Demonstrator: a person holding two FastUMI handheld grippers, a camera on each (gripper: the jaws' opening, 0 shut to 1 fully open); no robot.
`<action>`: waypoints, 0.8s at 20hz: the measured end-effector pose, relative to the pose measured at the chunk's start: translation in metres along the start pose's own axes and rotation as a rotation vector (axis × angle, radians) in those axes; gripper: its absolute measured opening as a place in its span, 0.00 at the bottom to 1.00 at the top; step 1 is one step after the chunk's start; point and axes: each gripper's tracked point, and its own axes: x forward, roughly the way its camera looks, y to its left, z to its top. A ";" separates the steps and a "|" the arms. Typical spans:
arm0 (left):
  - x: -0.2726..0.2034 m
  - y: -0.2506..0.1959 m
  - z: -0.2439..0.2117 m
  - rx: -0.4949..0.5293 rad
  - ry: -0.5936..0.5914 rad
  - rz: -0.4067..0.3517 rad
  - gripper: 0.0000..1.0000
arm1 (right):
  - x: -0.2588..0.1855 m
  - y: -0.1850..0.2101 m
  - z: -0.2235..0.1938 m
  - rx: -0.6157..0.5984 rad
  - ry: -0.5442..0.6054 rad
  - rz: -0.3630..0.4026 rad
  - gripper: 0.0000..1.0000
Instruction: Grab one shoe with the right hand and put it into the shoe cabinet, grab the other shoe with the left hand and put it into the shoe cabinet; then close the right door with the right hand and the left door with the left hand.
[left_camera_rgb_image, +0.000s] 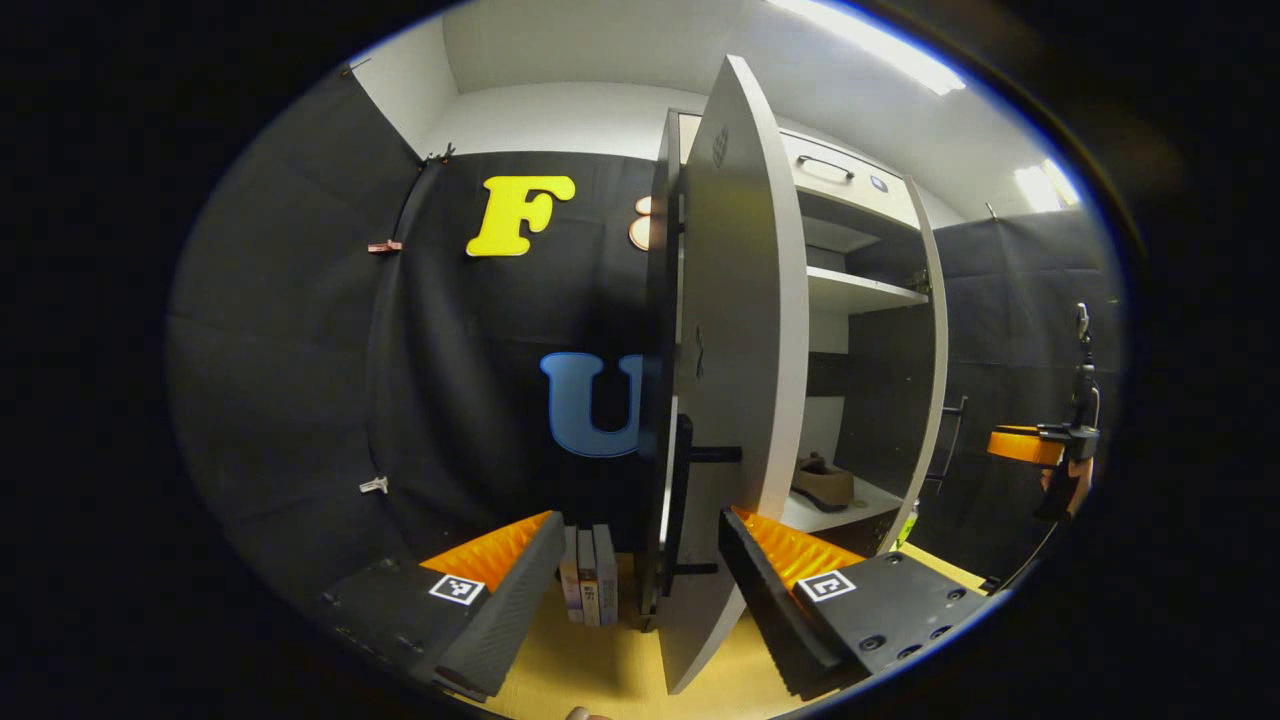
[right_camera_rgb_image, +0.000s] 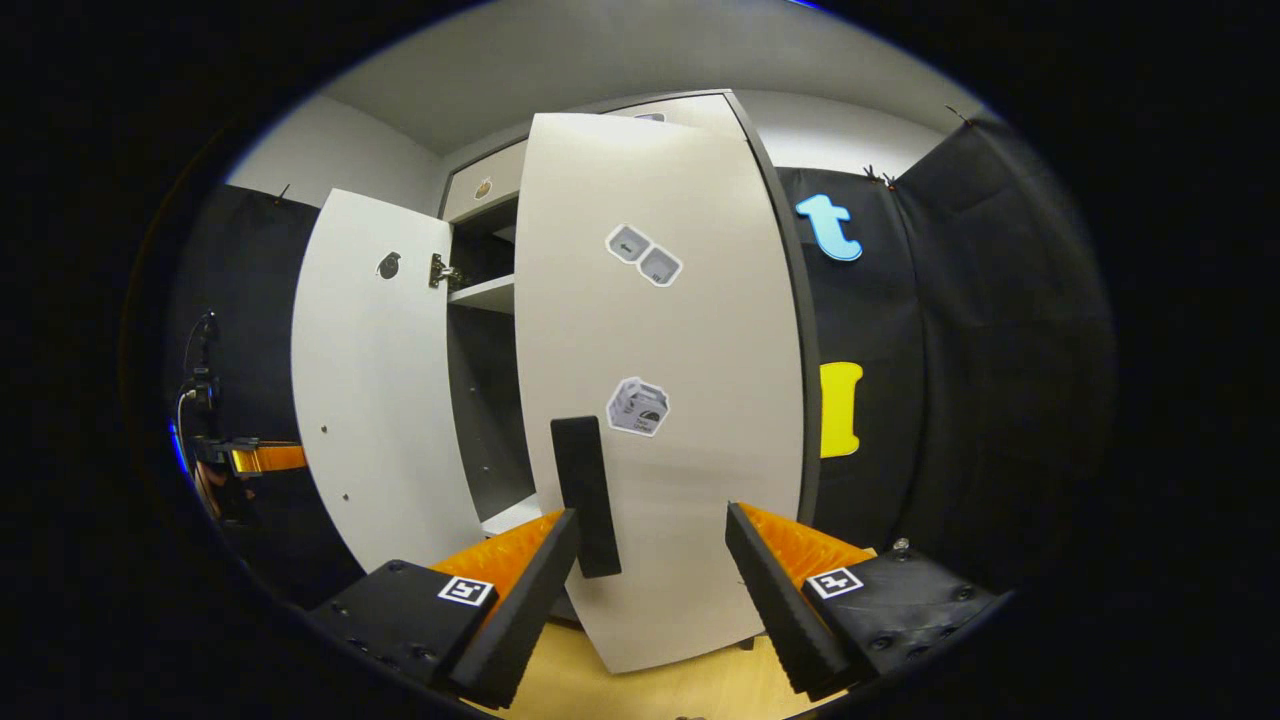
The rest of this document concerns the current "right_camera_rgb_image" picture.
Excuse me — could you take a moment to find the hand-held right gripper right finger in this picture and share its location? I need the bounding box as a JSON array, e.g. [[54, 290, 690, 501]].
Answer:
[[725, 502, 1001, 701]]

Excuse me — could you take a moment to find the white shoe cabinet door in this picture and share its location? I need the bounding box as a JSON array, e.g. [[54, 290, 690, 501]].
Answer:
[[513, 93, 806, 674], [291, 188, 483, 573]]

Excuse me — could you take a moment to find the black backdrop cloth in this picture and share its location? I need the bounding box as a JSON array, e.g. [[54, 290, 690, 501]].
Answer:
[[775, 115, 1116, 591], [165, 183, 366, 606]]

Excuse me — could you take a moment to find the white cabinet shelf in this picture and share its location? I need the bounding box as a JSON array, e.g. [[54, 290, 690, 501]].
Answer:
[[448, 274, 517, 315]]

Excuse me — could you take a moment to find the white cabinet drawer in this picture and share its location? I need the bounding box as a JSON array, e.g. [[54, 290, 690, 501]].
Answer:
[[442, 140, 528, 223]]

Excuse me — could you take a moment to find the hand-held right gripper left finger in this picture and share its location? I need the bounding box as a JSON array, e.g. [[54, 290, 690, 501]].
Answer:
[[308, 508, 581, 709]]

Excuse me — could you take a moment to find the black door handle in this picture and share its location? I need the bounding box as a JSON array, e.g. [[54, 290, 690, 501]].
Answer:
[[550, 416, 623, 579]]

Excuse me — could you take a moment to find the white shoe cabinet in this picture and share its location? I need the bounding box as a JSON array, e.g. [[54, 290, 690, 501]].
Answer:
[[291, 88, 823, 674]]

